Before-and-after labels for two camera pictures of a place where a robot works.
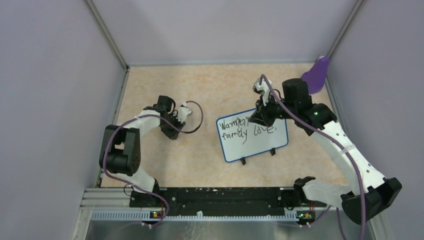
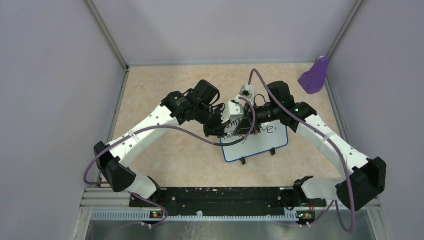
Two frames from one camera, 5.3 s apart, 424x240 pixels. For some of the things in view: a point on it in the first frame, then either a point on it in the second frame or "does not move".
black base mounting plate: x=223 y=199 does not move
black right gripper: x=265 y=119 to x=247 y=122
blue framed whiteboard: x=240 y=137 does not move
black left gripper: x=172 y=134 to x=218 y=129
